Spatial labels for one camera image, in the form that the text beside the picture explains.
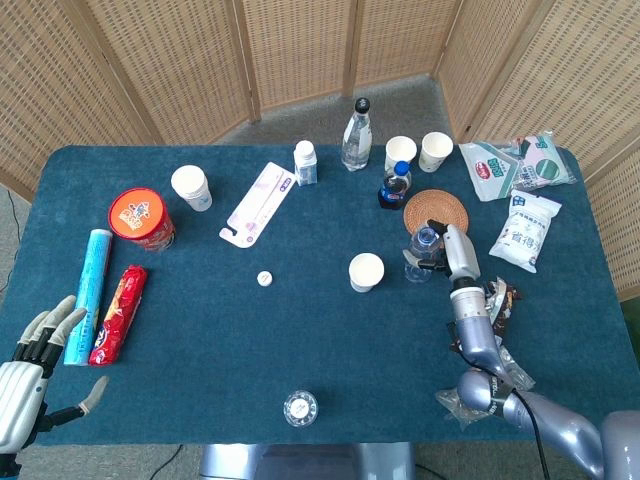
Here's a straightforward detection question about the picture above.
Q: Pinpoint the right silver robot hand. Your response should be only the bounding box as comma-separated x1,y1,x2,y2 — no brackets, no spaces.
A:
403,218,481,289

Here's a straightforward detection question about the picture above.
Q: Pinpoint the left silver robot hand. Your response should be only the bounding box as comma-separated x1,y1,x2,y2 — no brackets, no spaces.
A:
0,294,111,454

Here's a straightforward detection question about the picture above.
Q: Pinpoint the small clear plastic bottle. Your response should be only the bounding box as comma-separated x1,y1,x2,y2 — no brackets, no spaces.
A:
403,225,444,284

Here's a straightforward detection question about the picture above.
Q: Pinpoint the Pepsi cola bottle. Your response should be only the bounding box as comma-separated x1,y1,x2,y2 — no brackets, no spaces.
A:
377,160,414,211

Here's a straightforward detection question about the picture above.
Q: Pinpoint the single white paper cup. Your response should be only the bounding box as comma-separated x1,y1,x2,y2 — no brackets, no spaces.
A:
348,252,386,294

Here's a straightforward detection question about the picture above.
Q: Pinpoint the tall clear black-capped bottle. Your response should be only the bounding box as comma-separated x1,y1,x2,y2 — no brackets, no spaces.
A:
341,97,375,173

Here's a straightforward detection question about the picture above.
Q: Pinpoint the white milk drink bottle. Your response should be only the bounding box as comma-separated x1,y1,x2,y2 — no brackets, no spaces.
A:
293,140,320,187

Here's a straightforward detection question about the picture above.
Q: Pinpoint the red round snack tub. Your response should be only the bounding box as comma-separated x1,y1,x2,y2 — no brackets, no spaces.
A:
108,187,176,251

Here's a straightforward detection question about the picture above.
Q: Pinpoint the clear plastic water bottle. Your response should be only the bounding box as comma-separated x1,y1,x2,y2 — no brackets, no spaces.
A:
282,389,319,427

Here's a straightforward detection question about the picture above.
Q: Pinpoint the round woven rattan coaster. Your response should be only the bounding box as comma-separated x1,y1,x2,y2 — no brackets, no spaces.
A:
403,188,470,237

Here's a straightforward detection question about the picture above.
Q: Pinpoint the brown snack wrapper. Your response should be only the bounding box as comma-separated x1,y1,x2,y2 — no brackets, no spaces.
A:
447,277,524,357

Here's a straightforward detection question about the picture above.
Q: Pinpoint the white salt bag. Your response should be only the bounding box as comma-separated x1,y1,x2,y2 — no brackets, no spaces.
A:
488,189,563,274

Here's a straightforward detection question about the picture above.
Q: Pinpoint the green and white snack bag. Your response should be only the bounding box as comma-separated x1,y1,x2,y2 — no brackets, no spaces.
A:
458,141,524,203

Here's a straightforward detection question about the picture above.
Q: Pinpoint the pink and green sponge pack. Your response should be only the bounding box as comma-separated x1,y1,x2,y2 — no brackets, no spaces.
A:
514,130,576,191

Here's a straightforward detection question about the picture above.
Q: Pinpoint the red biscuit pack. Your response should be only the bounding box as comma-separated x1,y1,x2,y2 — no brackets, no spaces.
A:
88,264,149,366

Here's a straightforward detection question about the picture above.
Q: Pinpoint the light blue tube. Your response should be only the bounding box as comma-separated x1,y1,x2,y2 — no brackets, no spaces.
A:
63,228,114,366

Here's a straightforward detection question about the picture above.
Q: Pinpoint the clear bag of biscuits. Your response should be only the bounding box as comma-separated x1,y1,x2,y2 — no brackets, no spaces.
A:
434,347,534,429

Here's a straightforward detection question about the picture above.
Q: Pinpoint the toothbrush in white package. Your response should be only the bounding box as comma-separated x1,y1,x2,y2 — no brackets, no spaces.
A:
218,161,297,250

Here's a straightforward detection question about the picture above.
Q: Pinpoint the blue tablecloth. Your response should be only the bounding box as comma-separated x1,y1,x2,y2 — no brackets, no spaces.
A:
0,144,640,446

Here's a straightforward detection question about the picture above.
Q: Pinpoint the grey robot torso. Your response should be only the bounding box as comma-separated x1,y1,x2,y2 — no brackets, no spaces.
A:
199,442,416,480

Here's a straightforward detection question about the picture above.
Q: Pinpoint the stack of paper cups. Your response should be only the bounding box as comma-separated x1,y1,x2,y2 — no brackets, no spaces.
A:
170,164,213,213

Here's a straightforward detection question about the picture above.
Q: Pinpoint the bamboo folding screen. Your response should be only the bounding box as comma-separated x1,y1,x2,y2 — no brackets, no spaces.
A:
0,0,640,301

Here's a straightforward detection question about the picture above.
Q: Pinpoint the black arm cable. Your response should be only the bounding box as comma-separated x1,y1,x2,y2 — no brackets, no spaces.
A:
509,389,547,480

